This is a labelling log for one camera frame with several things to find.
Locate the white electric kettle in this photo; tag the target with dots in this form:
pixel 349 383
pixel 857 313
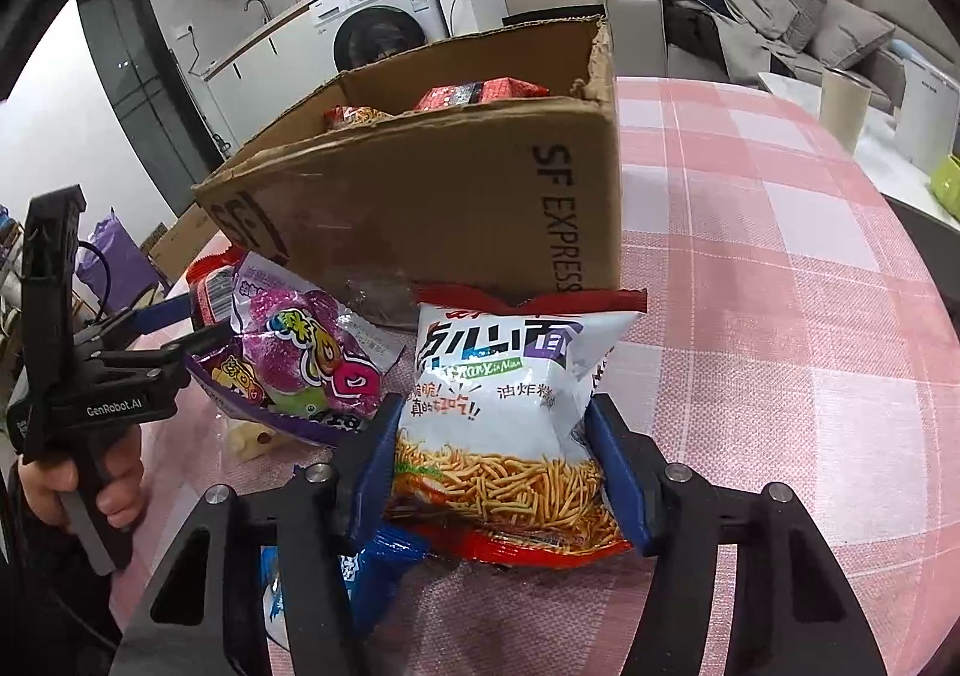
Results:
pixel 925 130

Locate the blue oreo cookie packet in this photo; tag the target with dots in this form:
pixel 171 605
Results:
pixel 371 579

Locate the grey sofa cushion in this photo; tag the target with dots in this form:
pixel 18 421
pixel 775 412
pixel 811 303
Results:
pixel 847 34

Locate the grey clothes pile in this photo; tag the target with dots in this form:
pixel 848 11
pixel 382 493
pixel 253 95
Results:
pixel 735 40

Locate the cardboard box on floor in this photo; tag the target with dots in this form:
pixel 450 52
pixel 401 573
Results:
pixel 172 249

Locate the grey sofa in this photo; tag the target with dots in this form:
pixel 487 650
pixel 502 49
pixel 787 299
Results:
pixel 640 47

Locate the white noodle snack bag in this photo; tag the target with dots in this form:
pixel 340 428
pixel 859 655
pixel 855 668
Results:
pixel 491 461

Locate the purple candy bag on table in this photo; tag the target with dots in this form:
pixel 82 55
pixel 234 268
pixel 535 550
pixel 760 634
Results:
pixel 299 362

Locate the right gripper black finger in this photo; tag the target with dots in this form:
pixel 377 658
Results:
pixel 172 353

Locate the white kitchen counter cabinets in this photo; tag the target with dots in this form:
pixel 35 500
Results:
pixel 279 65

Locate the purple plastic bag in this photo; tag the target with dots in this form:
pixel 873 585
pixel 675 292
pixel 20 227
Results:
pixel 120 273

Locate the kitchen faucet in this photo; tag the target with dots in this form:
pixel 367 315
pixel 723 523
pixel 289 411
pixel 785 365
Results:
pixel 261 6

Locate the red packet behind box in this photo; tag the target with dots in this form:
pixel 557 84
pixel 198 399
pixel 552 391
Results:
pixel 211 281

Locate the beige travel mug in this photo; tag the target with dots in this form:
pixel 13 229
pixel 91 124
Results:
pixel 844 101

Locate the brown cardboard box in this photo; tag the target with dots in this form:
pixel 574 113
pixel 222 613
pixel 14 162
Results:
pixel 519 198

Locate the green ceramic mug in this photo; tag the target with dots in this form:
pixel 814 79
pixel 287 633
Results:
pixel 945 185

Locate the person's left hand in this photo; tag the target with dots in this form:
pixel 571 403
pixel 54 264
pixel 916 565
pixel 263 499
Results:
pixel 122 499

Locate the red spicy strip packet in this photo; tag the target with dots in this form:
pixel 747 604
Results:
pixel 488 91

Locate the white marble coffee table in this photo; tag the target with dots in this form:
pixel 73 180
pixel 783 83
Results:
pixel 875 152

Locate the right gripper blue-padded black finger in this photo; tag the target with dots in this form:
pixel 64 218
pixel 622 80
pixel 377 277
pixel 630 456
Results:
pixel 202 611
pixel 794 609

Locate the white washing machine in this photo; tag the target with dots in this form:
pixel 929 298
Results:
pixel 355 33

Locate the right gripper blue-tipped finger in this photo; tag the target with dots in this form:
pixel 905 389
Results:
pixel 119 331

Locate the black glass door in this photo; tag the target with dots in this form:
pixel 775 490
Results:
pixel 150 98

